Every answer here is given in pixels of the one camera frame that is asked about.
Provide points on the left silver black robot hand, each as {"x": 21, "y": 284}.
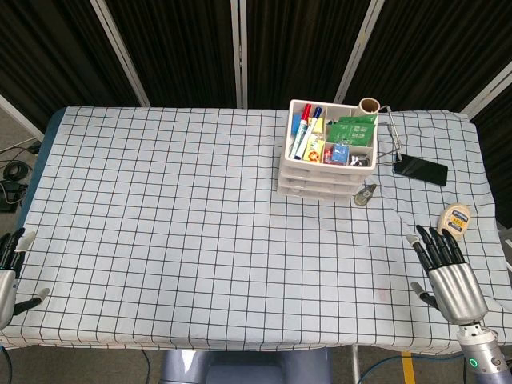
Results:
{"x": 6, "y": 288}

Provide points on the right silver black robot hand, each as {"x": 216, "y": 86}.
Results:
{"x": 460, "y": 288}

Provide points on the clear plastic container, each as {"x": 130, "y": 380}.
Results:
{"x": 312, "y": 181}

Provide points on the white drawer organizer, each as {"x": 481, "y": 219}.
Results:
{"x": 288, "y": 160}

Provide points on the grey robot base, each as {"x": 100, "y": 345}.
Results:
{"x": 240, "y": 368}

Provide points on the beige mayonnaise squeeze bottle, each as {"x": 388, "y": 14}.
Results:
{"x": 454, "y": 218}

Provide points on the black power adapter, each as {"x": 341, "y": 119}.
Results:
{"x": 10, "y": 196}

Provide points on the black smartphone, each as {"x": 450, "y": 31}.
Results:
{"x": 420, "y": 170}

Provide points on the white metal table leg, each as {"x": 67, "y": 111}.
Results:
{"x": 355, "y": 364}

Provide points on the black binder clips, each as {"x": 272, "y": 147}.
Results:
{"x": 360, "y": 161}

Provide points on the blue white checked tablecloth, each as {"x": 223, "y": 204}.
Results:
{"x": 160, "y": 220}

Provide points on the blue printed packet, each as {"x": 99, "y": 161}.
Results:
{"x": 341, "y": 154}

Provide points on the small red packet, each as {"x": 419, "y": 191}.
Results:
{"x": 328, "y": 156}

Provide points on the green foil packet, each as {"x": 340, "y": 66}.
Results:
{"x": 352, "y": 134}
{"x": 348, "y": 120}

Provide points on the yellow printed packet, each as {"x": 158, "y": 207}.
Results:
{"x": 314, "y": 154}

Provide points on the yellow sticky note pad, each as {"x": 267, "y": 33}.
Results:
{"x": 318, "y": 127}

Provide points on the blue cap whiteboard marker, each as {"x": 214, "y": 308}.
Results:
{"x": 318, "y": 113}

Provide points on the blue eraser block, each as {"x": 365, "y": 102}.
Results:
{"x": 297, "y": 124}

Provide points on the red cap whiteboard marker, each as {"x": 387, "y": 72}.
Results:
{"x": 308, "y": 112}

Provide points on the black folding screen white frame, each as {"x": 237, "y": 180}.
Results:
{"x": 180, "y": 48}

